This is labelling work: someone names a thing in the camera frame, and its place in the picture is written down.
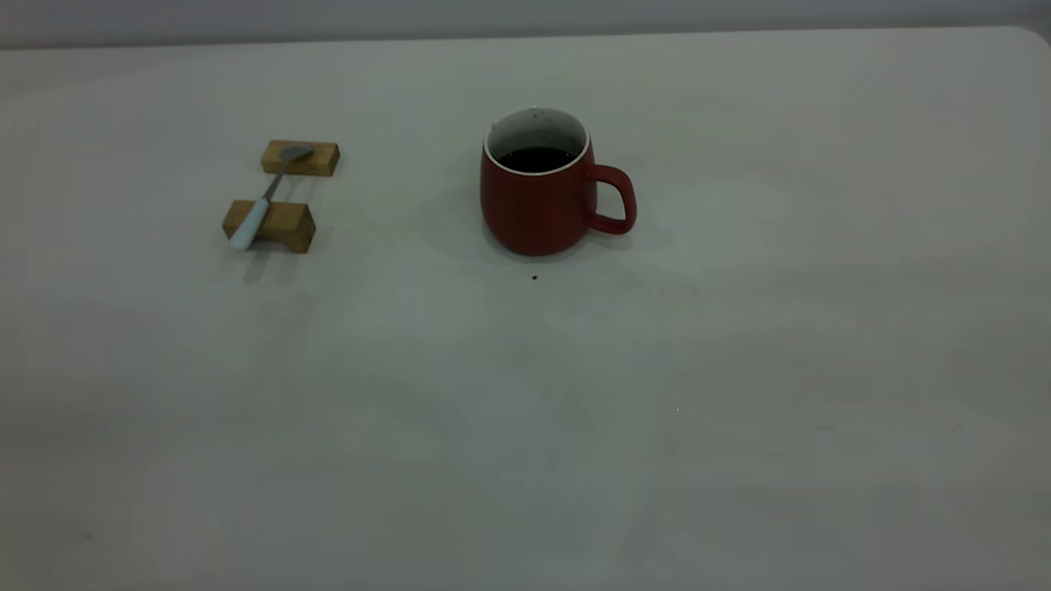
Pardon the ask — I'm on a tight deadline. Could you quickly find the flat rectangular wooden block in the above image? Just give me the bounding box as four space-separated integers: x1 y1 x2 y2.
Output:
261 140 341 177

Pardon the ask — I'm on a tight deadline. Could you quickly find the red ceramic cup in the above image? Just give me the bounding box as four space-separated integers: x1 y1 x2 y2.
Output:
480 107 638 257

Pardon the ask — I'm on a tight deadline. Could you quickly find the spoon with white handle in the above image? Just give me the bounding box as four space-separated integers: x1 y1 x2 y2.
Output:
228 145 315 252

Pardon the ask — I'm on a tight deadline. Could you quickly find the thick wooden block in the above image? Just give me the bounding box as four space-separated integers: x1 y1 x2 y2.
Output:
222 199 317 254

